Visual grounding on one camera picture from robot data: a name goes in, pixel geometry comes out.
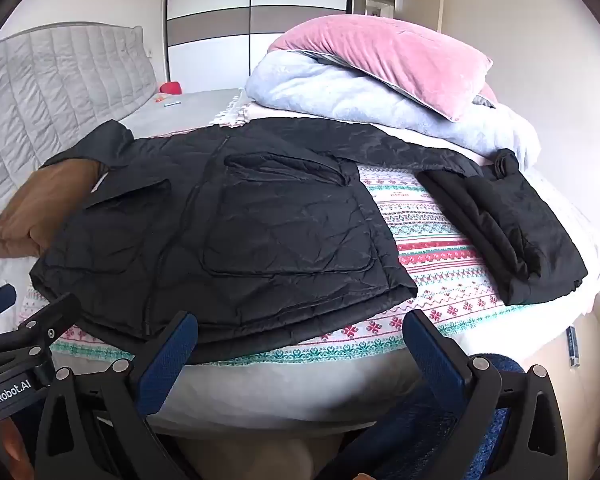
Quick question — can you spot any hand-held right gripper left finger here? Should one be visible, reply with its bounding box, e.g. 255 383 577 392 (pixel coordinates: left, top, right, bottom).
35 310 199 480

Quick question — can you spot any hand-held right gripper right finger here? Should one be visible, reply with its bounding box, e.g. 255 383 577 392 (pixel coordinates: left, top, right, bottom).
402 309 569 480

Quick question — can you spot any black quilted jacket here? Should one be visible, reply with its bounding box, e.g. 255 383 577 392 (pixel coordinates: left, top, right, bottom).
29 116 486 365

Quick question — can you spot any person's left hand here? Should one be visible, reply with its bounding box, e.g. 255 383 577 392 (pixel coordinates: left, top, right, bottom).
0 417 33 480

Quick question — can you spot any person's blue knit clothing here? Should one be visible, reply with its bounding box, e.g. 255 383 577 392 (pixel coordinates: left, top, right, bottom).
320 352 531 480

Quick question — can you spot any patterned bedsheet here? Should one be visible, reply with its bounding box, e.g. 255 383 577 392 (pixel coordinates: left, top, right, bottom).
17 92 531 367

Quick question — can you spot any brown coat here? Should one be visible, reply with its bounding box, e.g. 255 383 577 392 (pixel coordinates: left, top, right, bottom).
0 160 101 261

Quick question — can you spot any white bed mattress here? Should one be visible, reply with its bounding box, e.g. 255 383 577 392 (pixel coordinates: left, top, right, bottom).
0 87 600 433

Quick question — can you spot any blue mattress label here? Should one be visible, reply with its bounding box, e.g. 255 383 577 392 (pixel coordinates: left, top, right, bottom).
566 326 581 367

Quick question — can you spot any black folded garment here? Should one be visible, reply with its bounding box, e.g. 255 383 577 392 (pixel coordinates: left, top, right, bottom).
416 147 589 306

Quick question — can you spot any light blue fleece blanket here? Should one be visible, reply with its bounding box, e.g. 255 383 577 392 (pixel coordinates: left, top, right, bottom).
244 50 541 171

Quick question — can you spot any pink velvet pillow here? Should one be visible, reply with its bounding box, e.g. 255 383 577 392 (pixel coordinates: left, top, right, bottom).
267 15 498 122

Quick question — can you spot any white and grey wardrobe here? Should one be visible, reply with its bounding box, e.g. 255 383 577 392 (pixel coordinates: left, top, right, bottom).
162 0 356 93

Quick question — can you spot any white door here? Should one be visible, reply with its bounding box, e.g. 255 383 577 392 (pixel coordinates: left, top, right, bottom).
404 0 447 38

